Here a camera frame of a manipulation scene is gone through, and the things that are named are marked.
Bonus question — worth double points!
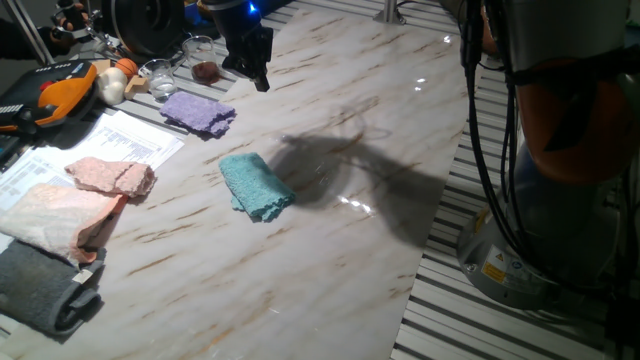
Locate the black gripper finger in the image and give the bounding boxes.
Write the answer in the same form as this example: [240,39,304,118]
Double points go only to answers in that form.
[259,25,275,76]
[221,35,272,93]

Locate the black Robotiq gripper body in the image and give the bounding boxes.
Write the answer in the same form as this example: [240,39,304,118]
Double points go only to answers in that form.
[209,0,266,50]

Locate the teal terry cloth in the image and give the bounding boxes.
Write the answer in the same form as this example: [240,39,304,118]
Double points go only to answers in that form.
[218,151,297,223]

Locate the dark sleeved person forearm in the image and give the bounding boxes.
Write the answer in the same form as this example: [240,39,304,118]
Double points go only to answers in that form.
[0,19,59,62]

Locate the purple terry cloth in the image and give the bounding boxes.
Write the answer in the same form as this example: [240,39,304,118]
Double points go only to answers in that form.
[159,90,237,138]

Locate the small pink terry cloth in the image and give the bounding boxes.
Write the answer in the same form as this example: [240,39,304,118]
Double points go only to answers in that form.
[64,156,158,198]

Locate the person hand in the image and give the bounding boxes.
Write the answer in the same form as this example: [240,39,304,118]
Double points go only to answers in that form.
[48,0,91,49]

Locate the glass beaker with brown powder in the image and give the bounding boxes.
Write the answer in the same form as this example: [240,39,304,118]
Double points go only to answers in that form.
[181,35,222,86]

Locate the blue object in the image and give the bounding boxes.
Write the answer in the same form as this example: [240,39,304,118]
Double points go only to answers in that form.
[183,2,204,26]

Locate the glass beaker with clear liquid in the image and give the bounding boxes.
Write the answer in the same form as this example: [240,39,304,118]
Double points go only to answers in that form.
[138,58,179,101]

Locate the large black round device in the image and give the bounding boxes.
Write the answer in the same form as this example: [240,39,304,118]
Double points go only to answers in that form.
[99,0,186,57]

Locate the notched wooden block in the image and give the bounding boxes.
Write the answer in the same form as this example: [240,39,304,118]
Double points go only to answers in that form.
[123,74,150,100]

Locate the small orange toy basketball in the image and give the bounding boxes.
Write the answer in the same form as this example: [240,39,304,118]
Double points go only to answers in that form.
[114,57,139,80]

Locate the metal tripod leg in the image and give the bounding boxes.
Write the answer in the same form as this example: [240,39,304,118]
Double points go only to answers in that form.
[82,12,121,59]
[4,0,55,65]

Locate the white garlic shaped toy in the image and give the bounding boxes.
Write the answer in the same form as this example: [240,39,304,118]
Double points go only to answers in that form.
[94,66,129,107]

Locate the printed white paper sheet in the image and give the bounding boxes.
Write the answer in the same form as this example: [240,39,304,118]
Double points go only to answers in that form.
[47,110,186,171]
[0,148,76,211]

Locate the orange black teach pendant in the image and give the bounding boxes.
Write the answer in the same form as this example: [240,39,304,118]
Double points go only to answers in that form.
[0,59,99,135]

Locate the large pink white towel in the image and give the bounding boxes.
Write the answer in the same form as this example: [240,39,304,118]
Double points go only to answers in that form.
[0,182,130,265]

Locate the gray folded towel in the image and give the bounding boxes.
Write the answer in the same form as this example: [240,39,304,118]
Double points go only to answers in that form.
[0,239,107,337]

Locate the metal post base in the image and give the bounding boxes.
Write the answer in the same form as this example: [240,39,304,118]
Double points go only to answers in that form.
[373,0,407,25]

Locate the black cable bundle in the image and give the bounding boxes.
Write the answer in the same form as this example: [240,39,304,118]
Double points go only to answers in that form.
[458,0,532,261]

